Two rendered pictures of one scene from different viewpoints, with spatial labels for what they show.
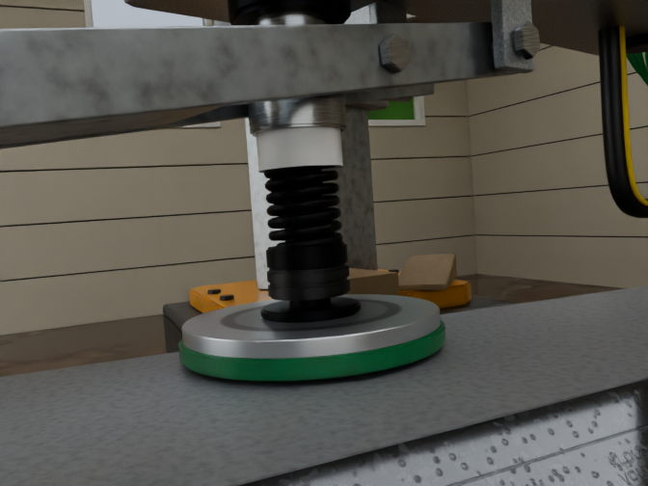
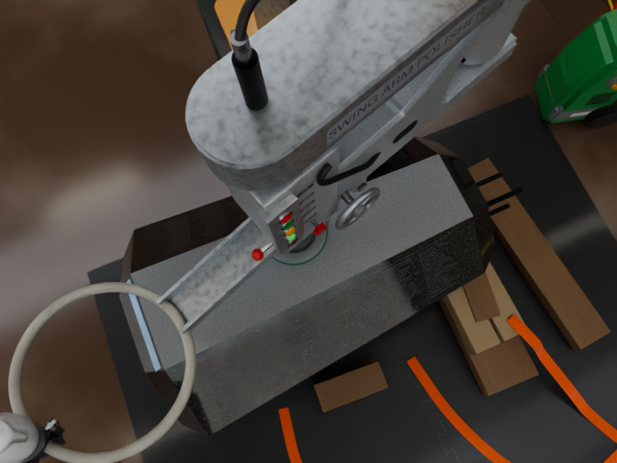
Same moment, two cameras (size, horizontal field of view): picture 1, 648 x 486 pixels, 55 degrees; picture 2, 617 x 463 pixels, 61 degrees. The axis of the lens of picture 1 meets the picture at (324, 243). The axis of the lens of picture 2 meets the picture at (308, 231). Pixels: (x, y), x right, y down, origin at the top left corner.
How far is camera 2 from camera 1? 1.57 m
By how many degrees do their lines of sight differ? 72
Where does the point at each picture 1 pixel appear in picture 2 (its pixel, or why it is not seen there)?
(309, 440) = (295, 295)
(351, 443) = (301, 297)
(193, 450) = (276, 297)
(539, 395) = (336, 279)
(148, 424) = (265, 282)
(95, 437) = (257, 287)
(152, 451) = (269, 296)
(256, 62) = not seen: hidden behind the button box
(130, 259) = not seen: outside the picture
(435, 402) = (318, 279)
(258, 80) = not seen: hidden behind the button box
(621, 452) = (347, 288)
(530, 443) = (331, 291)
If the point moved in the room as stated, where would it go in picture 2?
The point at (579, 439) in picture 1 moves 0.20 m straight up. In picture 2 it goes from (341, 288) to (342, 277)
